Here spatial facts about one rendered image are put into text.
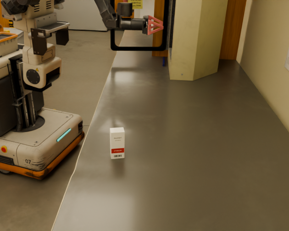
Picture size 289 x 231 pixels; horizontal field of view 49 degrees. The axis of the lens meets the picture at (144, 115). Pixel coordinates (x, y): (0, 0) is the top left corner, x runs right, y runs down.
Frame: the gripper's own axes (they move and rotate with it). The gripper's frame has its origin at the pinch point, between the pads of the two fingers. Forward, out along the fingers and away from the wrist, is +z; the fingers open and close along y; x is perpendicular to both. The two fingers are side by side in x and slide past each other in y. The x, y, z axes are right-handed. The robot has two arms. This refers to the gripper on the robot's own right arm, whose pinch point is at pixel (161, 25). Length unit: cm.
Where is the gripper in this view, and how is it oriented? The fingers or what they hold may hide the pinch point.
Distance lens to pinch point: 162.3
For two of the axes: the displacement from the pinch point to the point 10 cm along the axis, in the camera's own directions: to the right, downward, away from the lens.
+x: -0.3, 8.8, 4.7
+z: 10.0, 0.4, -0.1
